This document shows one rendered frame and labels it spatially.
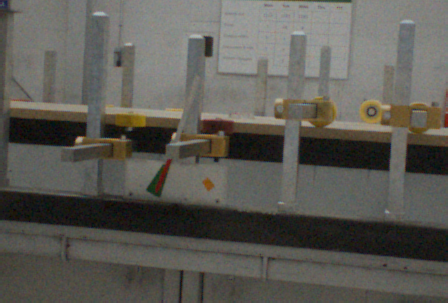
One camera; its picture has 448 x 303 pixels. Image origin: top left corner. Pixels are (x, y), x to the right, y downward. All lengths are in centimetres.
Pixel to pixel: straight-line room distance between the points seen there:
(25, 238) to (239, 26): 727
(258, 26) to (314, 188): 714
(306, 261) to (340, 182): 27
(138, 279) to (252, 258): 45
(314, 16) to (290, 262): 727
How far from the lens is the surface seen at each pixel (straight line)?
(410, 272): 208
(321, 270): 209
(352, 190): 225
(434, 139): 223
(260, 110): 316
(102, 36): 216
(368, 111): 288
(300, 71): 204
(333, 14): 924
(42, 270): 254
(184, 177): 209
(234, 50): 938
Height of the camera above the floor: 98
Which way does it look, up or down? 3 degrees down
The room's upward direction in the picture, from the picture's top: 3 degrees clockwise
